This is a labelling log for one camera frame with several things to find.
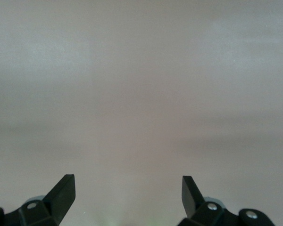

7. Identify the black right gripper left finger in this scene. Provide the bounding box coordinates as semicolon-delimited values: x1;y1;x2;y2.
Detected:
0;174;75;226

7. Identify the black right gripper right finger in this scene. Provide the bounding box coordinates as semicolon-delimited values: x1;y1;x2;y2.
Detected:
178;176;276;226

